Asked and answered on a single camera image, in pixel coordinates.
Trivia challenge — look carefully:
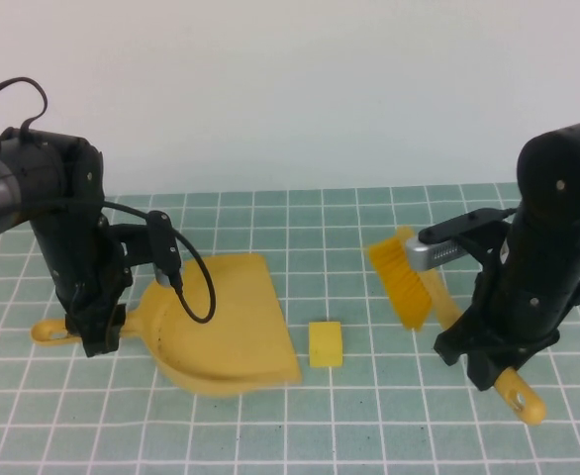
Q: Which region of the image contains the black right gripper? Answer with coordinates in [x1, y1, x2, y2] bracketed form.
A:
[432, 260, 580, 394]

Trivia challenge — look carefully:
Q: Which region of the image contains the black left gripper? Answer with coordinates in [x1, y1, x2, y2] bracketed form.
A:
[47, 241, 134, 359]

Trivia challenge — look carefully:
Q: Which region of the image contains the yellow hand brush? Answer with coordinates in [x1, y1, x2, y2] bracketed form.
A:
[367, 226, 547, 427]

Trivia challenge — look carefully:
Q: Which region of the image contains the yellow plastic dustpan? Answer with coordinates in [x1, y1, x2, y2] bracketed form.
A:
[31, 252, 304, 400]

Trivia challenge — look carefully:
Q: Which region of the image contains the small yellow foam cube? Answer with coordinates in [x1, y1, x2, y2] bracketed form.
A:
[308, 320, 345, 369]

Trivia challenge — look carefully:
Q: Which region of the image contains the green tiled table mat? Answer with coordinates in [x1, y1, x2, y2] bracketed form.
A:
[0, 180, 580, 475]

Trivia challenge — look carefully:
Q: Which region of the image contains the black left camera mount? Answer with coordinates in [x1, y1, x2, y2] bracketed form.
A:
[105, 211, 181, 278]

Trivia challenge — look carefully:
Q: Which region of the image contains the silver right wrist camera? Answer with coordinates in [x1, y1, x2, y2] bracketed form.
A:
[405, 236, 465, 273]

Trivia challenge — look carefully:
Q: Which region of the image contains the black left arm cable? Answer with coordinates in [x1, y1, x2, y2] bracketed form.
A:
[0, 76, 218, 326]

